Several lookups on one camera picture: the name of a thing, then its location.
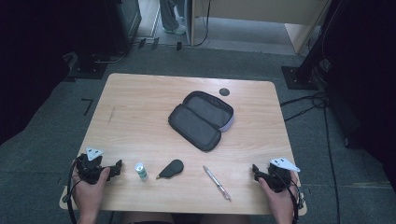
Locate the black hanging cable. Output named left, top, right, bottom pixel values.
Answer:
left=195, top=0, right=212, bottom=48

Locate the white green glue stick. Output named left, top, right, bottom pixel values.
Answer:
left=134, top=161, right=149, bottom=182

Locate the left hand-held gripper cable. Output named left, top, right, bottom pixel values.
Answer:
left=61, top=156, right=86, bottom=224

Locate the person's right leg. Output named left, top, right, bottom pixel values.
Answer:
left=199, top=214, right=250, bottom=224

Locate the black equipment cabinet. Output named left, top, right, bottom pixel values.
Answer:
left=104, top=0, right=143, bottom=56

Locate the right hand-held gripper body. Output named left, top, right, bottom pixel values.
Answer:
left=264, top=157, right=302, bottom=193

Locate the black floor cable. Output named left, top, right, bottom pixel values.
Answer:
left=321, top=101, right=343, bottom=224
left=279, top=92, right=327, bottom=108
left=283, top=102, right=327, bottom=122

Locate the clear pen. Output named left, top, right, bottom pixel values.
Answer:
left=203, top=164, right=233, bottom=202

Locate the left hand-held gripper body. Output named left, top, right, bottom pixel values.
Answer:
left=76, top=147, right=110, bottom=185

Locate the black flat stand base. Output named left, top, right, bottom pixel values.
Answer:
left=67, top=51, right=108, bottom=80

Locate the black correction tape dispenser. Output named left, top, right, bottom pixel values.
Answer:
left=155, top=159, right=185, bottom=180

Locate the light wooden desk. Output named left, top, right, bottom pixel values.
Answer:
left=188, top=0, right=332, bottom=56

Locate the right hand-held gripper cable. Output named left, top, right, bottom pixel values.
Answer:
left=277, top=172, right=305, bottom=224

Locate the dark curtain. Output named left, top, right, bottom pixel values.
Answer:
left=323, top=0, right=396, bottom=192
left=0, top=0, right=110, bottom=147

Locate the black pencil case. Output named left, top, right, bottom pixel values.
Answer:
left=167, top=90, right=235, bottom=153

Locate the person's leg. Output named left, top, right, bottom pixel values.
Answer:
left=199, top=214, right=250, bottom=224
left=159, top=0, right=185, bottom=32

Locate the black stand with base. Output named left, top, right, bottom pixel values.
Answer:
left=281, top=0, right=354, bottom=91

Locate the person's left hand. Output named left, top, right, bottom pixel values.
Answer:
left=71, top=159, right=111, bottom=216

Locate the person's right hand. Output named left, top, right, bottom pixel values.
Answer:
left=258, top=170, right=301, bottom=218

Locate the hand-held gripper cable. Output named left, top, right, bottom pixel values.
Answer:
left=61, top=156, right=86, bottom=224
left=277, top=172, right=305, bottom=224

